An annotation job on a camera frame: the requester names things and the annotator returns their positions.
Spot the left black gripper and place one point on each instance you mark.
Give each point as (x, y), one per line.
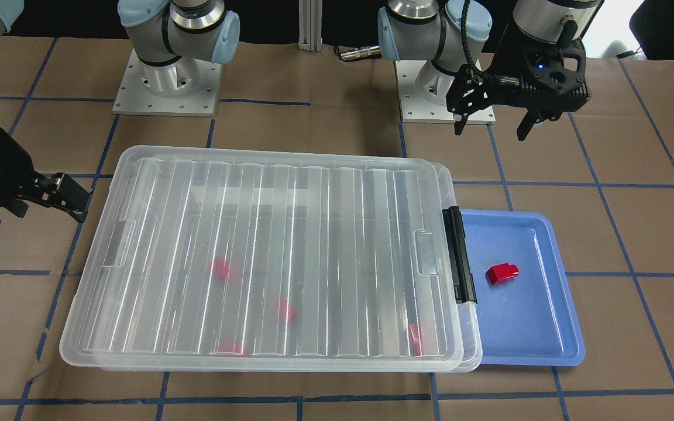
(510, 54)

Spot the clear ribbed box lid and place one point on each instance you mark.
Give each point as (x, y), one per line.
(267, 257)

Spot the red block with cylinder nub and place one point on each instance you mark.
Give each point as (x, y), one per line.
(502, 273)

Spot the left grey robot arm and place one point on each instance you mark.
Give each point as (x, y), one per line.
(452, 34)

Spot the clear plastic storage box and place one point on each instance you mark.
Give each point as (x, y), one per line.
(466, 345)

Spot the red block in box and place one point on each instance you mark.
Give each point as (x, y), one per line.
(220, 269)
(285, 310)

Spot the red block at box edge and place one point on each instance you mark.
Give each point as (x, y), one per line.
(232, 349)

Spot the red block in box centre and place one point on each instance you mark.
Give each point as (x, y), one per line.
(285, 310)

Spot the blue plastic tray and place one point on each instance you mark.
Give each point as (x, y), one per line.
(530, 320)

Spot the red block near latch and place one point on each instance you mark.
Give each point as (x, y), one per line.
(415, 339)

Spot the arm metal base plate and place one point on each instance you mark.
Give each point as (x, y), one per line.
(187, 88)
(422, 92)

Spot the black box latch handle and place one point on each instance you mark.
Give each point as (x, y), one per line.
(462, 278)

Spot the aluminium extrusion post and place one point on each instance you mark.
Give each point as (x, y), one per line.
(310, 26)

